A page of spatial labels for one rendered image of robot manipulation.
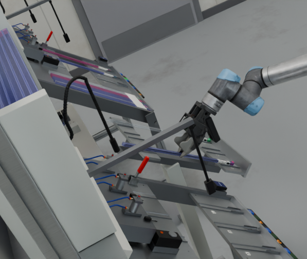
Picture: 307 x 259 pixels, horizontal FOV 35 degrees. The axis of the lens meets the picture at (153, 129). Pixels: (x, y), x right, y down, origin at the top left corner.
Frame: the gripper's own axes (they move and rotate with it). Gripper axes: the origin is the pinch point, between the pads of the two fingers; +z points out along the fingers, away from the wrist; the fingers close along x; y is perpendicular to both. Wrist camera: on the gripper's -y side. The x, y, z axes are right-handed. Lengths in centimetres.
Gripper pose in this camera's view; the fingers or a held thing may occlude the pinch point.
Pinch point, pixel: (182, 154)
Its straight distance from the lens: 184.5
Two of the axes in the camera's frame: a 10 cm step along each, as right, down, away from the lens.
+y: -7.2, -3.9, -5.7
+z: -5.5, 8.2, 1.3
